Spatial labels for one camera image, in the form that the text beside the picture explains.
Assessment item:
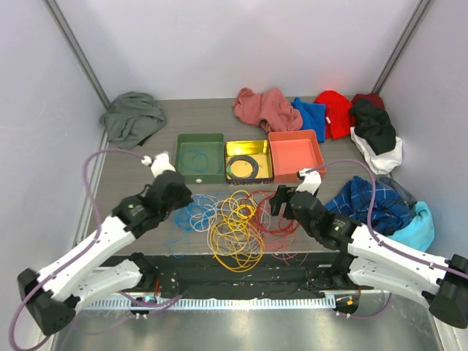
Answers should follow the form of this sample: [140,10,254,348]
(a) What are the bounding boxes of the white cable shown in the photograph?
[188,193,257,257]

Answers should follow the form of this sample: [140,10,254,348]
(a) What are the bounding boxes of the dark red cloth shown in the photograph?
[351,93,385,110]

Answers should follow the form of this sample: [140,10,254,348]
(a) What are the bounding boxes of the grey green cloth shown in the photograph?
[100,91,167,150]

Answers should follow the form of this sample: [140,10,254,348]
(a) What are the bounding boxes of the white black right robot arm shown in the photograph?
[269,185,467,329]

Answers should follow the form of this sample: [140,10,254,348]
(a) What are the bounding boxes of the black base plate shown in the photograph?
[124,252,358,300]

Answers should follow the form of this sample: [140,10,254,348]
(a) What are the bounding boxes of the pink cloth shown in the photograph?
[233,88,303,133]

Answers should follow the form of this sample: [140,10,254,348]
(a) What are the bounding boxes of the white slotted cable duct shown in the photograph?
[84,295,336,312]

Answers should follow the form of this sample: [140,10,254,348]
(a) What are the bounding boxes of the red cable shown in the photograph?
[249,188,310,265]

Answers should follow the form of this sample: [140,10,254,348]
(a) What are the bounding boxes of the yellow cable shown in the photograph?
[209,189,265,272]

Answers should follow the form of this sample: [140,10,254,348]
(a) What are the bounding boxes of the white cloth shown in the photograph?
[350,127,403,175]

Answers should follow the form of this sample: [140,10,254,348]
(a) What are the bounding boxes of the green plastic tray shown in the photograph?
[175,133,225,184]

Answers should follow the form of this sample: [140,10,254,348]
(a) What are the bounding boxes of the light blue cloth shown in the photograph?
[389,201,435,252]

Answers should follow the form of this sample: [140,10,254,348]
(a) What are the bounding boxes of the grey cable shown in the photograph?
[227,155,260,178]

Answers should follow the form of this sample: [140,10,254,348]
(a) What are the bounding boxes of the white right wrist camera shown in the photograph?
[295,168,322,196]

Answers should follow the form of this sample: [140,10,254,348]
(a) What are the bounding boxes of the grey denim cloth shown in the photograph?
[377,176,417,208]

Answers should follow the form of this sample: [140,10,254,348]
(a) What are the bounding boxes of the black cloth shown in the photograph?
[349,99,396,155]

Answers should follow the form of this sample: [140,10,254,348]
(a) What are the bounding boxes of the orange plastic tray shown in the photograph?
[268,129,324,184]

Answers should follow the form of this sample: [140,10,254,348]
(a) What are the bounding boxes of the yellow metal tin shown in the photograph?
[224,140,273,185]

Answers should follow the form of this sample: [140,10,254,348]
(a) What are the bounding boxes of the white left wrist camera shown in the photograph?
[141,151,176,178]

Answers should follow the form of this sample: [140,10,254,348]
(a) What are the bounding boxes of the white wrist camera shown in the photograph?
[141,151,176,178]
[295,168,322,196]

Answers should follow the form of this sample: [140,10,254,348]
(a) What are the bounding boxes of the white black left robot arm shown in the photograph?
[18,170,192,336]

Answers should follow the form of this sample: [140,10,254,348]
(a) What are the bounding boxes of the blue plaid cloth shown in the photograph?
[325,176,416,236]

